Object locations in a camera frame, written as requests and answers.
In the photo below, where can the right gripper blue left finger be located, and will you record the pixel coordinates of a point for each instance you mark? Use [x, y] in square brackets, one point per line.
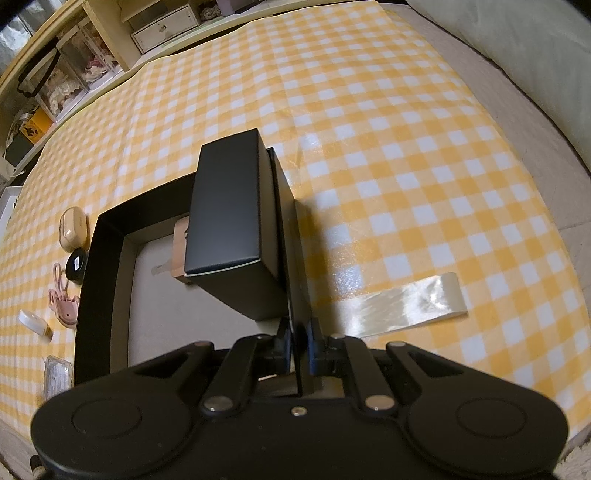
[284, 338]

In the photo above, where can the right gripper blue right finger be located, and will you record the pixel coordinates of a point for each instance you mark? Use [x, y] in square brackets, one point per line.
[316, 347]

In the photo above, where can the small black box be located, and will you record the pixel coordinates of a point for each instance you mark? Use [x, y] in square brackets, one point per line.
[243, 243]

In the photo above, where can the large black tray box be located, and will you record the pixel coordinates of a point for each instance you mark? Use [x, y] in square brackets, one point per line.
[132, 309]

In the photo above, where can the pink eyelash curler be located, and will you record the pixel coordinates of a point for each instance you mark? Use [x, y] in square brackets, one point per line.
[64, 307]

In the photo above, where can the clear plastic packet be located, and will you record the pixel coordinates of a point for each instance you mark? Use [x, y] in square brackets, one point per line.
[58, 377]

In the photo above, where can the yellow checkered mat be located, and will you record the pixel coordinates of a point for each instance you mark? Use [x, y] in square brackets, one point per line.
[399, 173]

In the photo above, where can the round black compact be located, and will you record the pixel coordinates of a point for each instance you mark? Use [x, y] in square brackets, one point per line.
[76, 265]

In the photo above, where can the white tape roll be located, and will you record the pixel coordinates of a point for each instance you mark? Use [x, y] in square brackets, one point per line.
[36, 324]

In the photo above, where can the yellow black package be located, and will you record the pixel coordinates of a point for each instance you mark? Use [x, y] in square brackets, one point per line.
[35, 124]

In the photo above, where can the white drawer box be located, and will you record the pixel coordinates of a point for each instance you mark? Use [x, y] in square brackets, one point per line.
[165, 28]

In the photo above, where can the long wooden shelf unit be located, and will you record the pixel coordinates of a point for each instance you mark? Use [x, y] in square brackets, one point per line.
[96, 53]

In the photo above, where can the grey pillow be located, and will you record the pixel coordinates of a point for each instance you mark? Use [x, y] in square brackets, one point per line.
[542, 46]

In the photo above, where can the silver grey curtain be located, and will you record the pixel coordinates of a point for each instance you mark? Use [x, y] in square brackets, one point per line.
[20, 29]

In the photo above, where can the black bag handle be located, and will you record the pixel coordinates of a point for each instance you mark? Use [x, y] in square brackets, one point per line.
[38, 70]

